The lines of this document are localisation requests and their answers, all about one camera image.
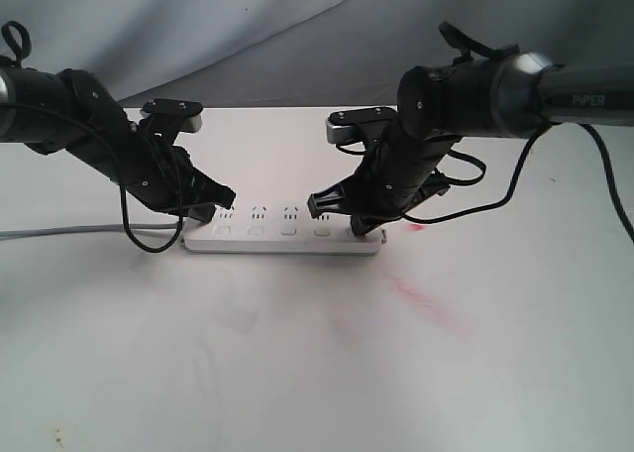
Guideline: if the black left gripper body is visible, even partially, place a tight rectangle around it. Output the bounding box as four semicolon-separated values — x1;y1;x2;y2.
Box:
63;119;199;213

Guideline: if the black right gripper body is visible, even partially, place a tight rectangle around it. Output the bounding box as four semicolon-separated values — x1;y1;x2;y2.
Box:
347;124;456;219

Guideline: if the white five-outlet power strip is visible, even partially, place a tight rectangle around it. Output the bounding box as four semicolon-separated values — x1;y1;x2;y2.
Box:
182;204;386;256

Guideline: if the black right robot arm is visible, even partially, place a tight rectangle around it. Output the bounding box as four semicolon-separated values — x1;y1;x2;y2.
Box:
307;23;633;236

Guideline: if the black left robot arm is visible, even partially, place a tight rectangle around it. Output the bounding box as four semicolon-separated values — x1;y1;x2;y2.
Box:
1;21;236;223

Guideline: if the grey backdrop cloth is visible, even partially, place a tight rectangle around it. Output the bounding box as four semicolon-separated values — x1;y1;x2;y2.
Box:
1;0;633;107

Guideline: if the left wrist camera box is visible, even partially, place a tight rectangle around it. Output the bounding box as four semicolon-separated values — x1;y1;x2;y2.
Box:
141;98;204;134

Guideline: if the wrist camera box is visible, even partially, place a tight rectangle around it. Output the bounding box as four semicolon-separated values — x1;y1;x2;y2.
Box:
141;98;204;134
326;106;397;147

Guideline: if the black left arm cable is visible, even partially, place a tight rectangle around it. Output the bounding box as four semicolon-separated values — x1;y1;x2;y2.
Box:
0;102;184;254

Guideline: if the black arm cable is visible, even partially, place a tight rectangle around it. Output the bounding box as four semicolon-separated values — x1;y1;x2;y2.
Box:
0;102;184;254
400;122;634;245

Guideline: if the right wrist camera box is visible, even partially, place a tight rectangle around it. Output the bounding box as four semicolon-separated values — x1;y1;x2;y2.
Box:
326;106;397;147

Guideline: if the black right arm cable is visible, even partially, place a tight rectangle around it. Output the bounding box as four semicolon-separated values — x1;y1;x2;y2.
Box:
400;122;634;245

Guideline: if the grey power cord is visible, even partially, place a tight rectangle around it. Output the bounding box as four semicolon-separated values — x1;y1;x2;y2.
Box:
0;222;188;241

